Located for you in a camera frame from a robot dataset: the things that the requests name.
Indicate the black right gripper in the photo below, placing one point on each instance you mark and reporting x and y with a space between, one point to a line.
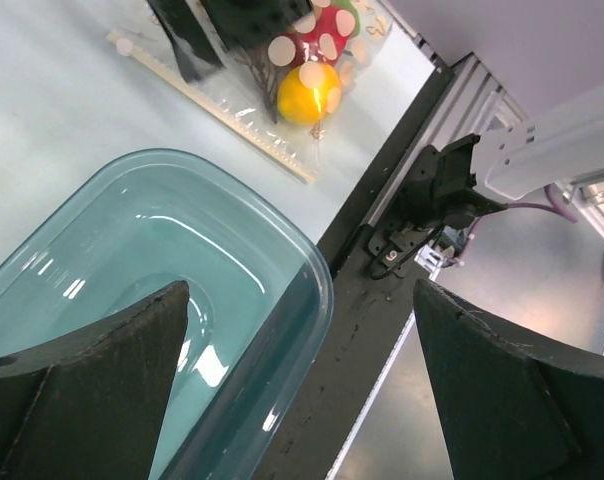
239 23

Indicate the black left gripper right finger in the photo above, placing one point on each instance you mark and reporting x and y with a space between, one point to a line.
512 403

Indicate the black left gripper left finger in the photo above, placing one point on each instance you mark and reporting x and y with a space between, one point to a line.
90 404

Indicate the clear polka dot zip bag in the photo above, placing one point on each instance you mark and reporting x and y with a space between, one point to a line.
242 93

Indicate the yellow fake lemon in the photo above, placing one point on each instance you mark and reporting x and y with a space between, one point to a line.
309 93

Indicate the red fake food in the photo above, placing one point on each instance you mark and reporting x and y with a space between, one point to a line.
321 36

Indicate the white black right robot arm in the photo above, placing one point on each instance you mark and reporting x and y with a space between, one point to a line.
475 176

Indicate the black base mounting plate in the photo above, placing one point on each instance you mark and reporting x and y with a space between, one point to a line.
368 315

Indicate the teal transparent plastic container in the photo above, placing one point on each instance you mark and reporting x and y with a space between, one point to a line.
260 297

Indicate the aluminium front frame rail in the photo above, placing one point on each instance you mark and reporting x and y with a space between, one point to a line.
482 100

